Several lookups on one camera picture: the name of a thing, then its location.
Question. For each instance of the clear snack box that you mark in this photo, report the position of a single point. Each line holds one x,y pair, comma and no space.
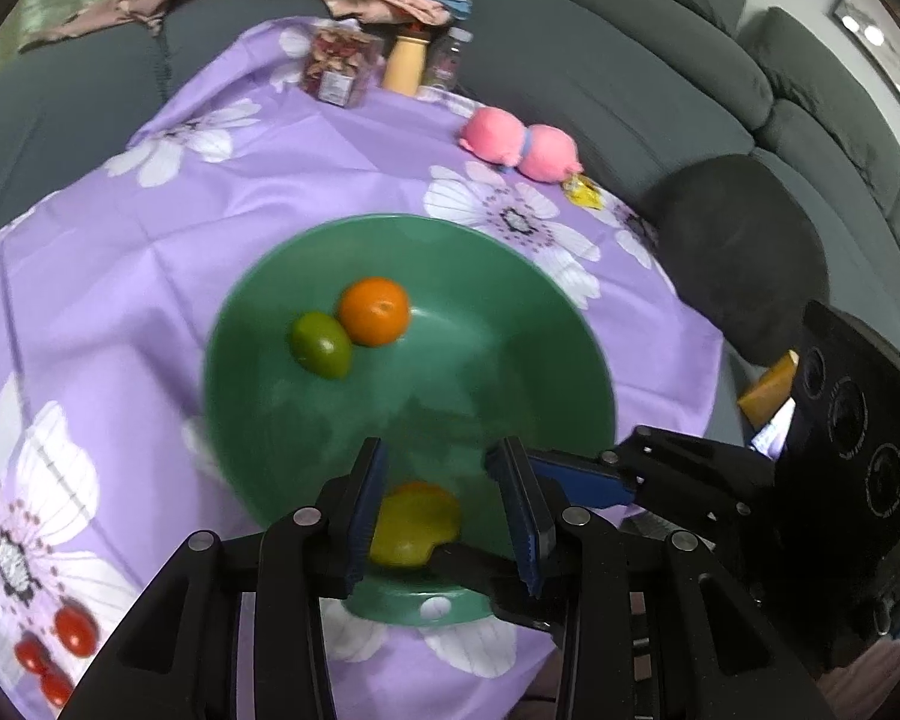
341,60

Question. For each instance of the pink plush toy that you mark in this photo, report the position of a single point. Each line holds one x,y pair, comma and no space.
495,135

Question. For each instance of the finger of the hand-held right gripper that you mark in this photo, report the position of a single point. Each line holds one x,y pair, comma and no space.
577,484
472,566

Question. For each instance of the green jujube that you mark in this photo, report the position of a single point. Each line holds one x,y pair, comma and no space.
412,532
321,345

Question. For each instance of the framed wall picture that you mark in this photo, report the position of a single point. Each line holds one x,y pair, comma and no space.
881,37

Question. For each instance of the yellow packet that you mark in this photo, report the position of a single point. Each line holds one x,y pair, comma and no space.
585,193

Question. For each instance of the yellow box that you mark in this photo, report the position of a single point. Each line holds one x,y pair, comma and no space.
769,394

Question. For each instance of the grey sofa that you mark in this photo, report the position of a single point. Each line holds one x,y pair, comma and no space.
607,90

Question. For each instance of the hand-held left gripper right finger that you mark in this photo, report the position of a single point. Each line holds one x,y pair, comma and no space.
521,521

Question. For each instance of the green plastic bowl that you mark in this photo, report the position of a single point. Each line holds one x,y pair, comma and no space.
457,360

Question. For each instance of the purple floral cloth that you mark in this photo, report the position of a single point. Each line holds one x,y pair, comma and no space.
120,240

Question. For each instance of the person's pink trouser leg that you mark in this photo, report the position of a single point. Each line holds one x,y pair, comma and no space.
877,671

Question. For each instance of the dark grey cushion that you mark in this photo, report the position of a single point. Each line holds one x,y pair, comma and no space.
742,262

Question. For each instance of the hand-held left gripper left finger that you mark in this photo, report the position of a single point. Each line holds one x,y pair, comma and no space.
365,517

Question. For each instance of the yellow bottle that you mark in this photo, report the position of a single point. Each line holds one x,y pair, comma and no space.
405,64

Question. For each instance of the clear jar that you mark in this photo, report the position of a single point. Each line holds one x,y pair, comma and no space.
446,60

